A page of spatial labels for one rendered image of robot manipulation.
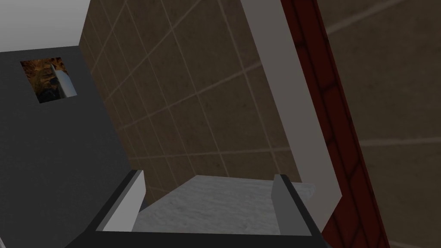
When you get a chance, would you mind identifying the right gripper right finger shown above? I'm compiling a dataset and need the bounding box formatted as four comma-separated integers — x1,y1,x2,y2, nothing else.
270,174,323,236

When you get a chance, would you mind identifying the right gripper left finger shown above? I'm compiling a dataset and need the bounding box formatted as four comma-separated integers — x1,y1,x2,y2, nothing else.
85,169,147,233

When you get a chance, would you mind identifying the brown picture on wall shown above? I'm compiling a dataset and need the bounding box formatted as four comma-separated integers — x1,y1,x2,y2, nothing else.
19,56,78,104

